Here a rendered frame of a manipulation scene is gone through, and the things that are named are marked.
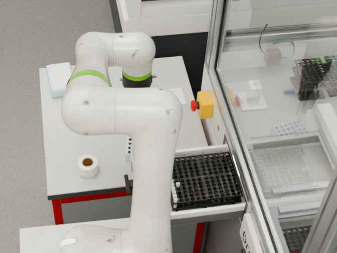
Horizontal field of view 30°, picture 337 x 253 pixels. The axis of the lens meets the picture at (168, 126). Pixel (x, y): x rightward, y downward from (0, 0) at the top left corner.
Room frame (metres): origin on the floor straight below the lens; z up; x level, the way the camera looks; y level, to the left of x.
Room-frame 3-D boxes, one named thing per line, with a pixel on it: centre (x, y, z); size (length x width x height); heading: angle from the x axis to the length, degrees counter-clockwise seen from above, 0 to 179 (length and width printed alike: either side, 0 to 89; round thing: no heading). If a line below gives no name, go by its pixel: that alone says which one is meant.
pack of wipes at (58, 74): (1.72, 0.43, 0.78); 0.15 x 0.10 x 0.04; 19
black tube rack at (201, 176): (1.22, -0.12, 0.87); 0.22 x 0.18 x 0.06; 104
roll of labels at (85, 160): (1.32, 0.27, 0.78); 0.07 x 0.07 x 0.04
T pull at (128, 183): (1.16, 0.10, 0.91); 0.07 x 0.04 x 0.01; 14
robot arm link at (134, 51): (1.42, 0.12, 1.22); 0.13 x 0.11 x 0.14; 96
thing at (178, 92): (1.68, 0.01, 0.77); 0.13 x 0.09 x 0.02; 104
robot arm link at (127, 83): (1.42, 0.11, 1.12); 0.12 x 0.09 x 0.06; 104
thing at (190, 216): (1.22, -0.13, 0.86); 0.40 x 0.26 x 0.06; 104
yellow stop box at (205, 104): (1.56, -0.12, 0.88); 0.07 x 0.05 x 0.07; 14
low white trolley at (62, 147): (1.57, 0.18, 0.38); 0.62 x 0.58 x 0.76; 14
